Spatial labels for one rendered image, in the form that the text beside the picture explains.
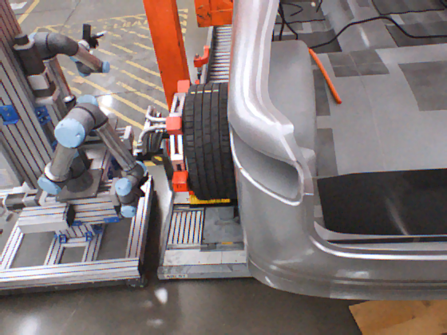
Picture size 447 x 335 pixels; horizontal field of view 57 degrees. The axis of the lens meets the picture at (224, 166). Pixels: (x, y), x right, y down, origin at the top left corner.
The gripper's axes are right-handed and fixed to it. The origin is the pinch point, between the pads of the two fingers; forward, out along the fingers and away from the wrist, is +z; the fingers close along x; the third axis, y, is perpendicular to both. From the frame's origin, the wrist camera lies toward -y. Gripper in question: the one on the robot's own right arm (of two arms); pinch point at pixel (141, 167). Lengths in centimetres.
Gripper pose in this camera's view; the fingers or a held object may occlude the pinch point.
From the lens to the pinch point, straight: 230.5
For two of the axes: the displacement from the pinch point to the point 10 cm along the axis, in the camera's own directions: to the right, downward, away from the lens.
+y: -1.0, -7.4, -6.6
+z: 0.3, -6.7, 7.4
